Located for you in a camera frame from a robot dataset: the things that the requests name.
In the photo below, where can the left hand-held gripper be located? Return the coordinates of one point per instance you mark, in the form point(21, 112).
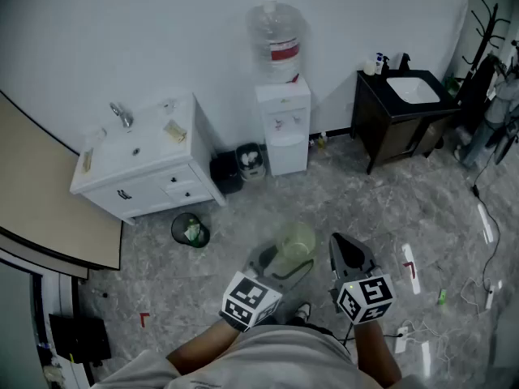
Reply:
point(247, 298)

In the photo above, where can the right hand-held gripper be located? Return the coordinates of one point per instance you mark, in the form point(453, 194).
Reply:
point(365, 296)

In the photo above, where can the clear green plastic cup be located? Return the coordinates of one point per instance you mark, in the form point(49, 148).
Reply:
point(298, 241)

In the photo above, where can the white water dispenser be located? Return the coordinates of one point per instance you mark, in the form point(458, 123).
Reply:
point(284, 152)

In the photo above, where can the person's right forearm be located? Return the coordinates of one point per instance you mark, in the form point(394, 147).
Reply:
point(375, 351)

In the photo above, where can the person's left forearm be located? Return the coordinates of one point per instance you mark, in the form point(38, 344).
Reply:
point(202, 349)

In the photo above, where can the clear water jug red label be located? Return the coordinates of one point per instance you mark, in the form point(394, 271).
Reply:
point(275, 35)

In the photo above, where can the person's white shoe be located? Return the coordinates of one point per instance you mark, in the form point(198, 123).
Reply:
point(304, 311)

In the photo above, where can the person's dark trousers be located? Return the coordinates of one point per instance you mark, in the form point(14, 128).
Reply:
point(312, 326)

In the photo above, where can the black mesh wastebasket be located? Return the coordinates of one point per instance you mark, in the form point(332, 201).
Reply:
point(190, 231)

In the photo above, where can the white power strip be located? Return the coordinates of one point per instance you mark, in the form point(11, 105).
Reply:
point(489, 298)
point(401, 340)

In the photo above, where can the small green object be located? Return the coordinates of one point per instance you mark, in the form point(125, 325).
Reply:
point(442, 296)

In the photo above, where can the person's grey shirt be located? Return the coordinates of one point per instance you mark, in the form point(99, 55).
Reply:
point(263, 363)

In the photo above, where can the grey bin with tissues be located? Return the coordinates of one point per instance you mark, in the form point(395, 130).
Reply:
point(252, 162)

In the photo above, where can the black plastic bin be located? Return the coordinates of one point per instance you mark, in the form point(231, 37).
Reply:
point(226, 173)

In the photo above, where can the yellow bottle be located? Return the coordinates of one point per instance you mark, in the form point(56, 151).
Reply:
point(322, 141)

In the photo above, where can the black vanity cabinet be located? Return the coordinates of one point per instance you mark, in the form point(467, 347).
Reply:
point(389, 132)

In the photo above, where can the white vanity cabinet with basin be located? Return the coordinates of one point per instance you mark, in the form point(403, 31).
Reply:
point(138, 164)

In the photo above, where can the white rectangular basin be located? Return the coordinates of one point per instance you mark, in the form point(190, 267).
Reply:
point(413, 90)

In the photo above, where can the small clear glass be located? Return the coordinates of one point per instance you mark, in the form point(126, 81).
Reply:
point(170, 107)

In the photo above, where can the white candle jar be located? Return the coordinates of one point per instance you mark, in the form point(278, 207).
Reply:
point(368, 67)

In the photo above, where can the black spray bottle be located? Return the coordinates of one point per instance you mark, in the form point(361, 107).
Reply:
point(385, 67)

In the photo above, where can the white bottle blue cap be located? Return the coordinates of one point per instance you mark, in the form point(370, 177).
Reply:
point(378, 65)

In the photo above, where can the black faucet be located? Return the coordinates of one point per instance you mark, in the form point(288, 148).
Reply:
point(404, 61)

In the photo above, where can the black flat box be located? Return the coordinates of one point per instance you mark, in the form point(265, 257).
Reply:
point(81, 338)

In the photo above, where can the chrome faucet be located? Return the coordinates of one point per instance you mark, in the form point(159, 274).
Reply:
point(123, 116)

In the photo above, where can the long beige packet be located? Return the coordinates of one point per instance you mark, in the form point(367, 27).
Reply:
point(87, 160)

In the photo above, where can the clear plastic tumbler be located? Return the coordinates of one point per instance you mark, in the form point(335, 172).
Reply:
point(96, 134)

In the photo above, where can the black coat rack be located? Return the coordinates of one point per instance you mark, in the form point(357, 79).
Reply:
point(482, 55)

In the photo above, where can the beige board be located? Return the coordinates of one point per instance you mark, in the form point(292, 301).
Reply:
point(40, 185)

